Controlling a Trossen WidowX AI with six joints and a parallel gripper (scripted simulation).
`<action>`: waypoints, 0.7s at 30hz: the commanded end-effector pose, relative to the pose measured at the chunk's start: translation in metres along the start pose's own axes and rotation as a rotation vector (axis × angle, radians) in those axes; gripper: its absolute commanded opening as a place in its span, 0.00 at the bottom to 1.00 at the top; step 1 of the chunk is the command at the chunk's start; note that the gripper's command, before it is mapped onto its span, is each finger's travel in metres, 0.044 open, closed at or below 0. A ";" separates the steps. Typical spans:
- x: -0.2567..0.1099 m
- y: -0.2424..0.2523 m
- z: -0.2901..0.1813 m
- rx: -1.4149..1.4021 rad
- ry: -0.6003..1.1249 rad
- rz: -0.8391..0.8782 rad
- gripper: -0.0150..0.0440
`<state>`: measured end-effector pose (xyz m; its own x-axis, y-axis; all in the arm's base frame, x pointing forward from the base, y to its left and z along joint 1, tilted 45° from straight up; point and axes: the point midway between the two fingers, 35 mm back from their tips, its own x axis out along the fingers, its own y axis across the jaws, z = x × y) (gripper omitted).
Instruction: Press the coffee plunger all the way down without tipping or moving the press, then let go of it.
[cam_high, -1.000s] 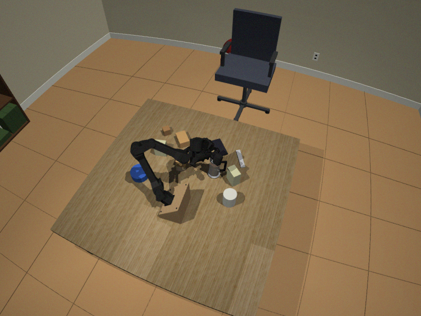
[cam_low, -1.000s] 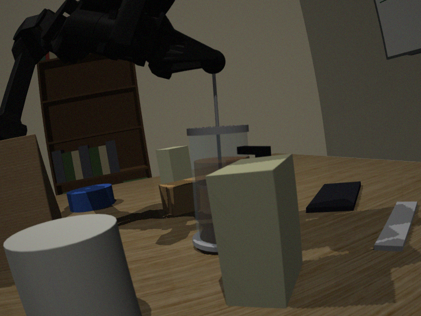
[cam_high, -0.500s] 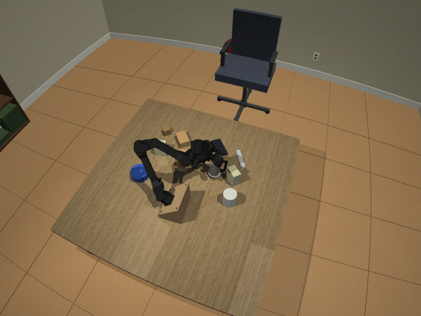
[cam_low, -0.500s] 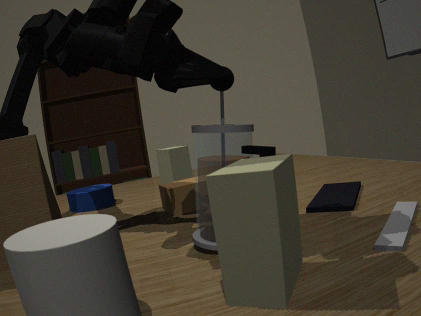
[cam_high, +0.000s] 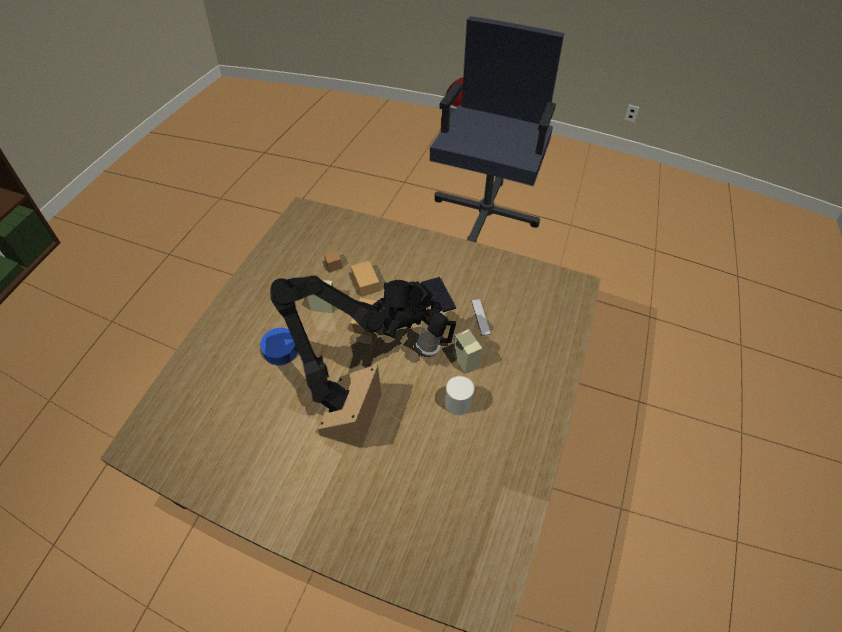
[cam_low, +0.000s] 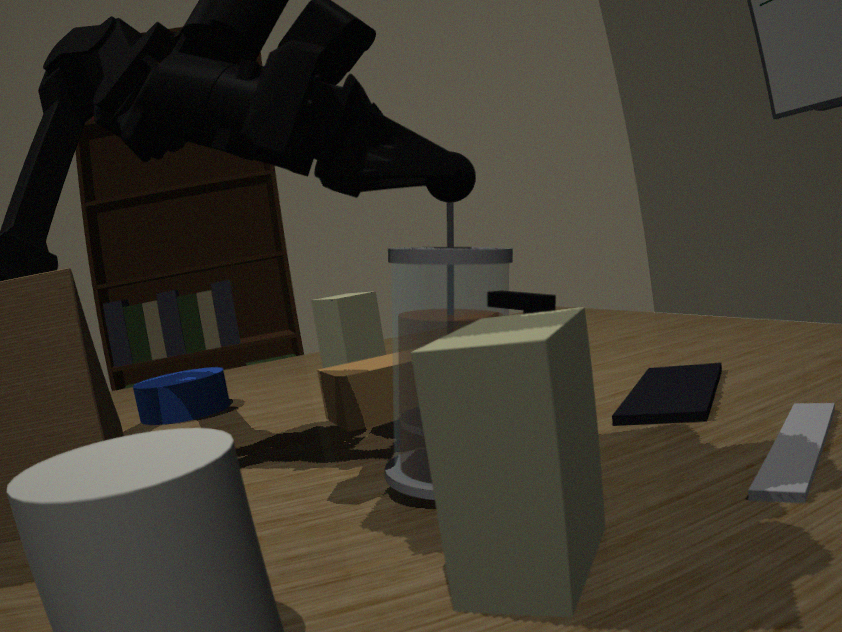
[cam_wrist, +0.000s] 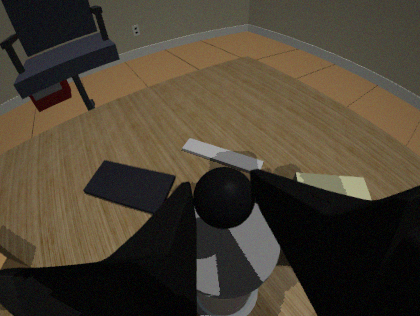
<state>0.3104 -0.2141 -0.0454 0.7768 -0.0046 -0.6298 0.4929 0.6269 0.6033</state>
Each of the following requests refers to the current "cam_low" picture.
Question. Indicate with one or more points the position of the glass french press with black knob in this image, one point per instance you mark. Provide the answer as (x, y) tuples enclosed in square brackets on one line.
[(437, 291)]

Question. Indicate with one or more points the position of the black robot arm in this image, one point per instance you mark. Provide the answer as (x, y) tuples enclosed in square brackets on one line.
[(110, 71)]

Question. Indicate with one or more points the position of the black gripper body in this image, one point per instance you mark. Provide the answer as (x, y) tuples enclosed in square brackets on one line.
[(280, 116)]

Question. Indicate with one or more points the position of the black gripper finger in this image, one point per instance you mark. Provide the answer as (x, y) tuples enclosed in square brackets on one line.
[(356, 186), (362, 144)]

